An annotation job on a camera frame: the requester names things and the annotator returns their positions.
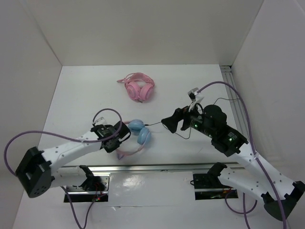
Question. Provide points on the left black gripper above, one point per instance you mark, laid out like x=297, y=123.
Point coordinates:
x=116, y=145

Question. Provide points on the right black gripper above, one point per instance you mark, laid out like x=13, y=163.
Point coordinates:
x=171, y=121

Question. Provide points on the blue pink cat-ear headphones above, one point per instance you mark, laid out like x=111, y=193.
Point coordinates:
x=143, y=134

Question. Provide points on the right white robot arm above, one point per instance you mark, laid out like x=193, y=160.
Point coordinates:
x=278, y=193

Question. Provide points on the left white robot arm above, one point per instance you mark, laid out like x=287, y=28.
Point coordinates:
x=40, y=170

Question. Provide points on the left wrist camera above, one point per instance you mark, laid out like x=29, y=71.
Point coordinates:
x=99, y=121

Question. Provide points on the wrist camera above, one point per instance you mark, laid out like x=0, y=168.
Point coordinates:
x=99, y=121
x=196, y=97

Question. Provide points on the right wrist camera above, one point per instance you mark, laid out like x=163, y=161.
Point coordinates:
x=196, y=97

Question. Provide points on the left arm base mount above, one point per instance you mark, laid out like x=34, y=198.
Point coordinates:
x=98, y=191

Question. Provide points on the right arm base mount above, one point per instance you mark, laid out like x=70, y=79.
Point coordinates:
x=206, y=187

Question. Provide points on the aluminium front rail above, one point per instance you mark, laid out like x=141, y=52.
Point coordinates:
x=152, y=168

